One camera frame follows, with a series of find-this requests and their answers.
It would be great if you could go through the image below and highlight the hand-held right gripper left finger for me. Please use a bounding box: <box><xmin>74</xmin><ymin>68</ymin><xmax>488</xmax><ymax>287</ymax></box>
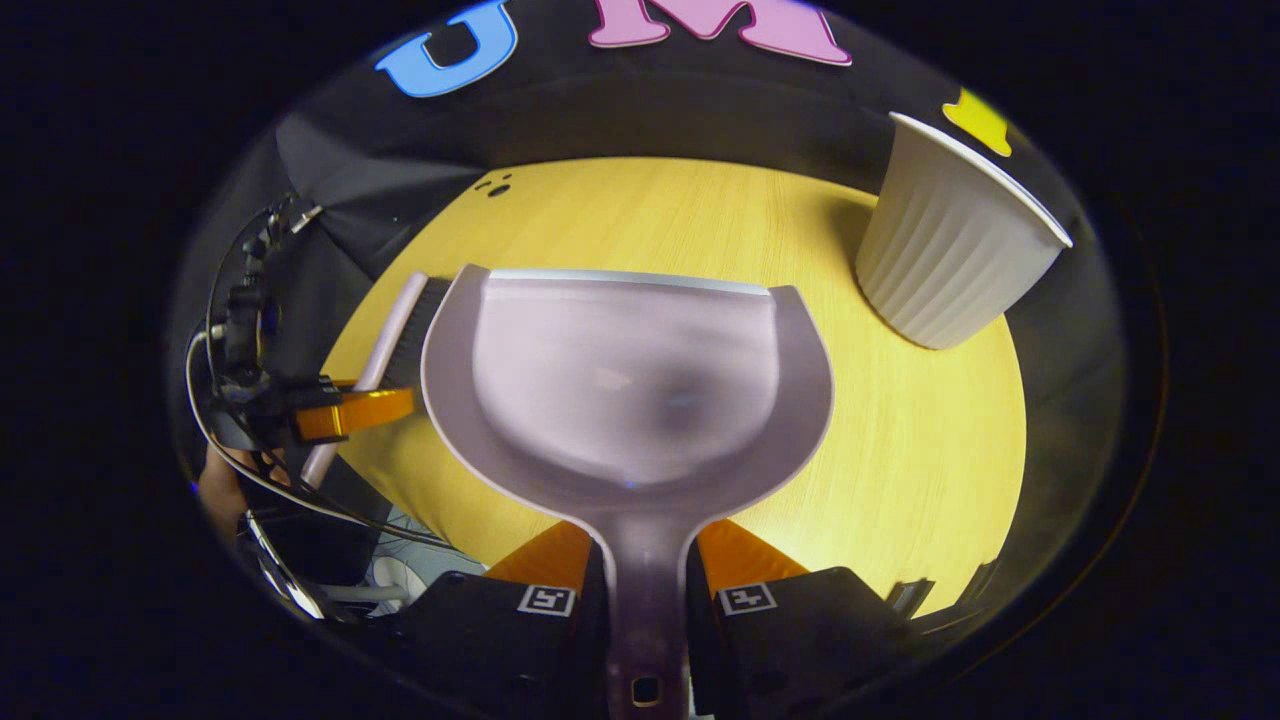
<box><xmin>393</xmin><ymin>520</ymin><xmax>611</xmax><ymax>720</ymax></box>

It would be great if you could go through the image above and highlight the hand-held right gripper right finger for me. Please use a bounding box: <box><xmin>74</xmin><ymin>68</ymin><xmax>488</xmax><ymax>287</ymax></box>
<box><xmin>686</xmin><ymin>518</ymin><xmax>916</xmax><ymax>720</ymax></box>

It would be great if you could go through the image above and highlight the pale purple dustpan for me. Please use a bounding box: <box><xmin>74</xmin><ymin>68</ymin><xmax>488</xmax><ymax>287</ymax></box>
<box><xmin>420</xmin><ymin>263</ymin><xmax>836</xmax><ymax>720</ymax></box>

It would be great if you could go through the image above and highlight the white ribbed garbage bin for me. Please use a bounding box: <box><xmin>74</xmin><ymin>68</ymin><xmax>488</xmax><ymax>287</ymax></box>
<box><xmin>855</xmin><ymin>112</ymin><xmax>1074</xmax><ymax>351</ymax></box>

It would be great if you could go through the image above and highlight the black backdrop cloth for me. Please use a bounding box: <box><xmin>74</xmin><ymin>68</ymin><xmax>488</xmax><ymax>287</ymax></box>
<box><xmin>170</xmin><ymin>0</ymin><xmax>1126</xmax><ymax>641</ymax></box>

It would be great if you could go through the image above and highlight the thin grey cable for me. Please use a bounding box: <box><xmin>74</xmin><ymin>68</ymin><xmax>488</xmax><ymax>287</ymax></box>
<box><xmin>185</xmin><ymin>325</ymin><xmax>456</xmax><ymax>551</ymax></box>

